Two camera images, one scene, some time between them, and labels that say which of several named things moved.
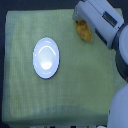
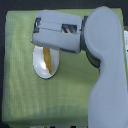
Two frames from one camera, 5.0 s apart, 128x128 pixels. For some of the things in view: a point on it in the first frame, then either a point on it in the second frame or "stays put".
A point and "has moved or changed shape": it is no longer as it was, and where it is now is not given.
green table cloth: x=82 y=87 stays put
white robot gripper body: x=102 y=16 -> x=60 y=31
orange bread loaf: x=84 y=30 has moved or changed shape
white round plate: x=46 y=58 stays put
